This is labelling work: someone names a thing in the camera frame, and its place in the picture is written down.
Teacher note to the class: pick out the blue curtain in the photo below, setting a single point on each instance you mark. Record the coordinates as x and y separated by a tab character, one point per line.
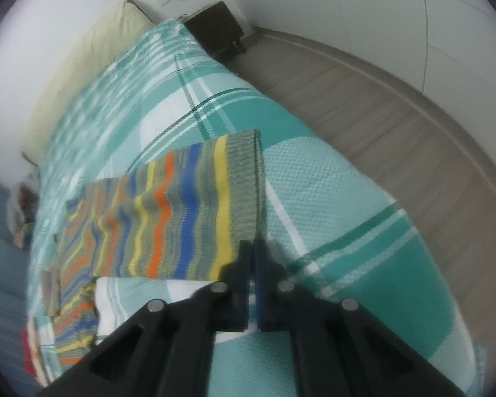
13	272

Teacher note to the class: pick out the pile of clothes beside bed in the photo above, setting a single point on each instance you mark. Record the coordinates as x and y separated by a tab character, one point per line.
22	208

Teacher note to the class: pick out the white wardrobe doors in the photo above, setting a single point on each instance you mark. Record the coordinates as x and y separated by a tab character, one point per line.
445	49

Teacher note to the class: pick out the multicolour striped knitted sweater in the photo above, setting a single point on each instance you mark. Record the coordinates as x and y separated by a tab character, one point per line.
179	217

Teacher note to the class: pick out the folded red garment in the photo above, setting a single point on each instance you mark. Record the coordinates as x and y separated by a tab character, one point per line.
27	360

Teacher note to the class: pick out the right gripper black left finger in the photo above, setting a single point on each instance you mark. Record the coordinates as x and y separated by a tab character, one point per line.
165	349

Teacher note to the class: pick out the dark wooden nightstand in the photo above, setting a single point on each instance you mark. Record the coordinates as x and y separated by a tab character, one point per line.
215	28

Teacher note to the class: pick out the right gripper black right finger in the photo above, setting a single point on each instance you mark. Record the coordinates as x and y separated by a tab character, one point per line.
339	349

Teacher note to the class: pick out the teal white plaid bedspread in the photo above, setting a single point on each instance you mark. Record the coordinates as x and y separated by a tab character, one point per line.
335	231

